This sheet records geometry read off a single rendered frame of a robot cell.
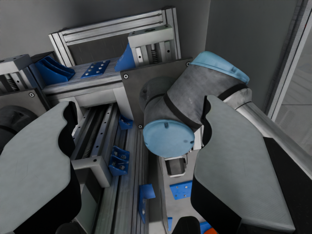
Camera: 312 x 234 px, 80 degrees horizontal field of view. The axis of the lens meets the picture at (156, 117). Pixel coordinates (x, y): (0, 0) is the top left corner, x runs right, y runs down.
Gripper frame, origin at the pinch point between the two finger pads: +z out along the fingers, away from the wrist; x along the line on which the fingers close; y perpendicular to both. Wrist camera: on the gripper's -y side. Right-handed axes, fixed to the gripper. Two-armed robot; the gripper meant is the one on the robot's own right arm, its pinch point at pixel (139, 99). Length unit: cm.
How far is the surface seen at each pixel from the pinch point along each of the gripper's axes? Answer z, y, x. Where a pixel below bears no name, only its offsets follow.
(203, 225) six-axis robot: 144, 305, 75
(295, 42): 48, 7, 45
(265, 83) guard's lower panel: 56, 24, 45
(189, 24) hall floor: 148, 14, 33
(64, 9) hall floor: 148, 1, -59
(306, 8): 48, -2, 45
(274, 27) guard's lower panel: 60, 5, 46
